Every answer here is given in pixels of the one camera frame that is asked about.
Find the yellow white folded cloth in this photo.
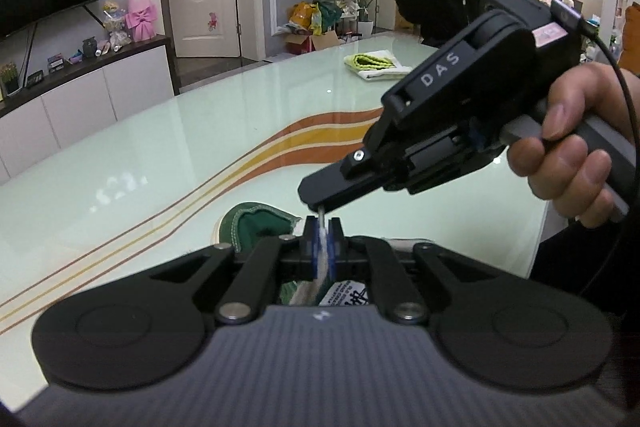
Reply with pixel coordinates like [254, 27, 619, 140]
[344, 50, 412, 81]

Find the green canvas sneaker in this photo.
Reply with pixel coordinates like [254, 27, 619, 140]
[215, 202, 427, 323]

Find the cardboard boxes and bags pile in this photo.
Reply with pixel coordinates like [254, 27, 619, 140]
[284, 0, 344, 55]

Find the flower bouquet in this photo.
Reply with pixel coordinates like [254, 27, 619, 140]
[103, 1, 132, 53]

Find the person's right hand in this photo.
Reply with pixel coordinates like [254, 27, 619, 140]
[505, 62, 640, 230]

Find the white TV cabinet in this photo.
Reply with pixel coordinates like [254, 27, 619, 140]
[1, 35, 180, 182]

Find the small green plant black pot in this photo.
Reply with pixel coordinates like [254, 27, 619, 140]
[0, 62, 20, 96]

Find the white shoelace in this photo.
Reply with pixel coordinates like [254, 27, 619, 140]
[288, 207, 332, 306]

